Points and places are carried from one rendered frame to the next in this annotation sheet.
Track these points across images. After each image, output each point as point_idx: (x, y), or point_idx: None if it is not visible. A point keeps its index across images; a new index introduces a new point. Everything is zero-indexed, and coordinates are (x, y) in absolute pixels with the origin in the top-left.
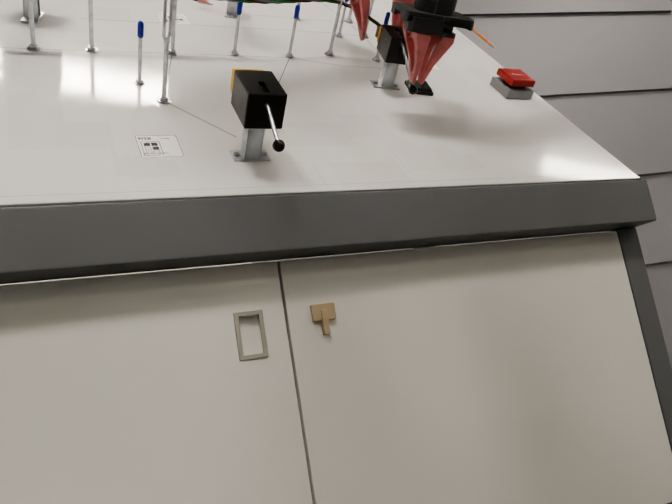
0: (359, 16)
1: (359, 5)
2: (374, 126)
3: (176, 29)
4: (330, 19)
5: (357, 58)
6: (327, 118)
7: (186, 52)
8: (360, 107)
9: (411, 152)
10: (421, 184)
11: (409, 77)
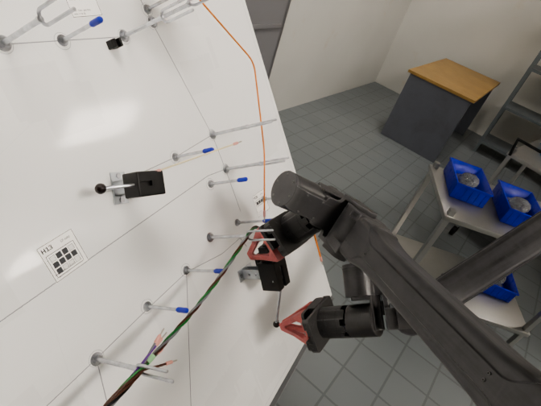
0: (257, 244)
1: (266, 256)
2: (245, 351)
3: (79, 287)
4: (200, 138)
5: (226, 229)
6: (223, 367)
7: (108, 342)
8: (237, 328)
9: (262, 369)
10: (267, 405)
11: (280, 324)
